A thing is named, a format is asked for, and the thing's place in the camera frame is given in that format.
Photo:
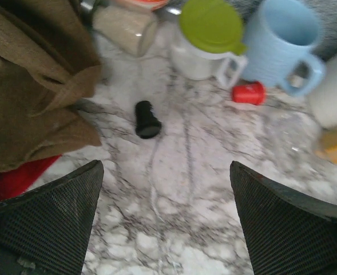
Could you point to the black capsule top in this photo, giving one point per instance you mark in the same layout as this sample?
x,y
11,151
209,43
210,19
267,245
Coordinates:
x,y
147,124

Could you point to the red cloth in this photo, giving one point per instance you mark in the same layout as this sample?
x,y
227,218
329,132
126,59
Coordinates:
x,y
15,182

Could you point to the orange spice bottle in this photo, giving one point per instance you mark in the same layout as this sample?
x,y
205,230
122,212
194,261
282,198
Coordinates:
x,y
326,147

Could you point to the brown cloth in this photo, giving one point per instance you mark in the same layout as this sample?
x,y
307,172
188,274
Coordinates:
x,y
47,63

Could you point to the red capsule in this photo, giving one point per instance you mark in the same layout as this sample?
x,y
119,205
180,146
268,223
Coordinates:
x,y
252,93

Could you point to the green lidded white cup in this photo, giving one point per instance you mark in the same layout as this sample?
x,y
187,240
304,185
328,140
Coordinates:
x,y
207,42

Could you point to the blue mug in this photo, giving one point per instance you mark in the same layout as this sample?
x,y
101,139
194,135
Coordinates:
x,y
279,36

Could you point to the small beige pepper jar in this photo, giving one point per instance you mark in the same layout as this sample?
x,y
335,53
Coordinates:
x,y
133,31

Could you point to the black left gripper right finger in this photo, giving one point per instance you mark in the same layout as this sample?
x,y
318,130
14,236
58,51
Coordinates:
x,y
286,231

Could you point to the clear plastic cup lying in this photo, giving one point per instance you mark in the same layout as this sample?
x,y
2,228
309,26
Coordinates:
x,y
291,136

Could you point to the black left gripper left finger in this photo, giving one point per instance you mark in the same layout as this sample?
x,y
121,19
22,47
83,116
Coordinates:
x,y
50,226

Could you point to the white thermos jug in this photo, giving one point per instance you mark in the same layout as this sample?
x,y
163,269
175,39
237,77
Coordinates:
x,y
323,100

